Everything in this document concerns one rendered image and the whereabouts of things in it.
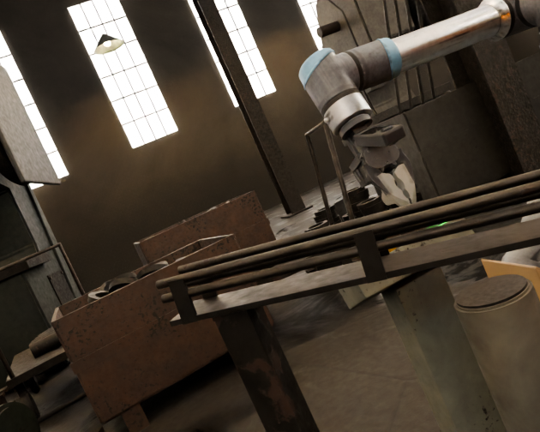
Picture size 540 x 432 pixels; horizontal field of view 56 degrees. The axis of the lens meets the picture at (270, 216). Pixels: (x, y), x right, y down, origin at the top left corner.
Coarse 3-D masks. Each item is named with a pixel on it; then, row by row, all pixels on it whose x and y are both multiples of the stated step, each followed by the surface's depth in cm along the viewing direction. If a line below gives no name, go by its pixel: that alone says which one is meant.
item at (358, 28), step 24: (336, 0) 583; (360, 0) 558; (408, 0) 590; (336, 24) 594; (360, 24) 564; (384, 24) 567; (408, 24) 579; (336, 48) 622; (384, 96) 617; (384, 120) 602
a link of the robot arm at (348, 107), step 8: (352, 96) 101; (360, 96) 102; (336, 104) 101; (344, 104) 100; (352, 104) 100; (360, 104) 101; (328, 112) 102; (336, 112) 101; (344, 112) 100; (352, 112) 100; (360, 112) 100; (368, 112) 103; (328, 120) 103; (336, 120) 101; (344, 120) 100; (336, 128) 102
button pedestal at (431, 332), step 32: (352, 288) 87; (384, 288) 85; (416, 288) 90; (448, 288) 92; (416, 320) 90; (448, 320) 91; (416, 352) 92; (448, 352) 91; (448, 384) 91; (480, 384) 93; (448, 416) 91; (480, 416) 92
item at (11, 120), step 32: (0, 96) 469; (0, 128) 433; (32, 128) 521; (0, 160) 439; (32, 160) 476; (0, 192) 481; (32, 192) 532; (0, 224) 484; (32, 224) 501; (0, 256) 485; (0, 288) 431; (32, 288) 436; (64, 288) 506; (0, 320) 432; (32, 320) 435; (0, 384) 434
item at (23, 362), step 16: (32, 256) 310; (64, 256) 319; (80, 288) 323; (48, 336) 346; (0, 352) 303; (32, 352) 339; (48, 352) 343; (64, 352) 319; (16, 368) 338; (32, 368) 312; (48, 368) 315; (16, 384) 307; (32, 384) 387; (32, 400) 320
